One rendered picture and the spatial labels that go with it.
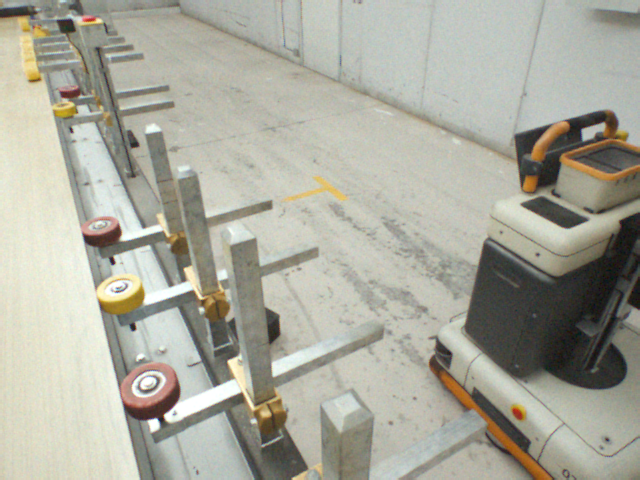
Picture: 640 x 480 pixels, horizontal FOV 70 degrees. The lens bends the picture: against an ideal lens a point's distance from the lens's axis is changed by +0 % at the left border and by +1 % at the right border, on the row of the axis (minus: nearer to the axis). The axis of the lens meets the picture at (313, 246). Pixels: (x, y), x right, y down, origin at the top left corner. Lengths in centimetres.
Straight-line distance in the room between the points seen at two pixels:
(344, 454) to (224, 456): 55
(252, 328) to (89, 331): 32
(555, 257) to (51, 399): 110
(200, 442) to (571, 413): 105
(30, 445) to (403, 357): 147
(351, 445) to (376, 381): 142
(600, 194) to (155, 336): 117
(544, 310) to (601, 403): 38
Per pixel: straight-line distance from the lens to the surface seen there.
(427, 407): 180
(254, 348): 67
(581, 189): 138
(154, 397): 71
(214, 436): 100
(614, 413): 163
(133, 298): 89
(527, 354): 149
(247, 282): 59
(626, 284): 147
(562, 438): 152
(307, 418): 174
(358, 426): 42
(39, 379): 81
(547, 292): 134
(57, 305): 94
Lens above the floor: 144
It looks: 35 degrees down
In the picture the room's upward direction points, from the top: 2 degrees counter-clockwise
